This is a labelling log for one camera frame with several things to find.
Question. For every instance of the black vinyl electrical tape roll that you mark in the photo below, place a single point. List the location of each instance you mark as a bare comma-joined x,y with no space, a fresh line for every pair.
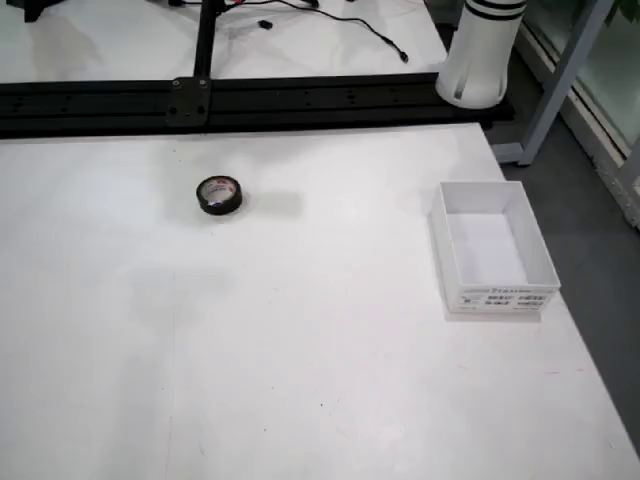
223,210

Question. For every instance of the white six-joint robot arm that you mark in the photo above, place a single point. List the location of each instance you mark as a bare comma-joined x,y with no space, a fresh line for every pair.
475,50

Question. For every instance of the white rectangular bin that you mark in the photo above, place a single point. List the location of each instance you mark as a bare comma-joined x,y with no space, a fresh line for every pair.
500,250

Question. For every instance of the small black connector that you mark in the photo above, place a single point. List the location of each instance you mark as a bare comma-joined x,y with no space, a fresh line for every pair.
264,23

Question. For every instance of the black stand foot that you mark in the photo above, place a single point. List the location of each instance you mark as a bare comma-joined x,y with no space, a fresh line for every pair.
32,10

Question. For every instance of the green plant leaves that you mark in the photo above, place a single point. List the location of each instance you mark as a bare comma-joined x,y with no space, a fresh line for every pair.
630,10

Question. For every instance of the black aluminium profile rail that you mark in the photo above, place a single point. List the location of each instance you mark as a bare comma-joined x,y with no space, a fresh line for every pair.
300,100

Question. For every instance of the black rail bracket plate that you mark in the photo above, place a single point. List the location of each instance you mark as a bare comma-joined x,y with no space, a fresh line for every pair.
187,107

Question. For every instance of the black upright profile post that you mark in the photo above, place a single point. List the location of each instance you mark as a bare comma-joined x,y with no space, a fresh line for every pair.
205,40

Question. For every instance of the gray metal partition frame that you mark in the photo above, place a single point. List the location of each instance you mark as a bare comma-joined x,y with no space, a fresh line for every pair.
555,90

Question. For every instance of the gray sliding door rail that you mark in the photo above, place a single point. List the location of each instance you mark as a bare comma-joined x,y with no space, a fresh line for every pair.
600,131

